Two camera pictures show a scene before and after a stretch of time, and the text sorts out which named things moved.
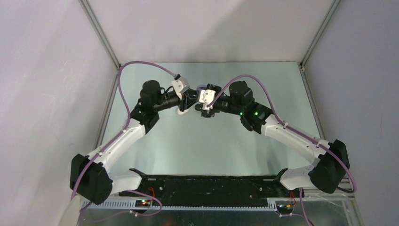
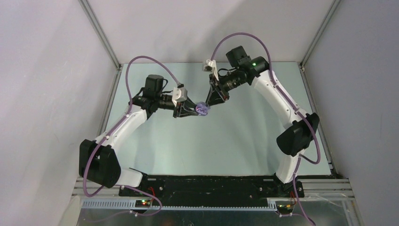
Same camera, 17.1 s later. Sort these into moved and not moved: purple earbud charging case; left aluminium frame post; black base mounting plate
Moved: purple earbud charging case
Not moved: left aluminium frame post; black base mounting plate
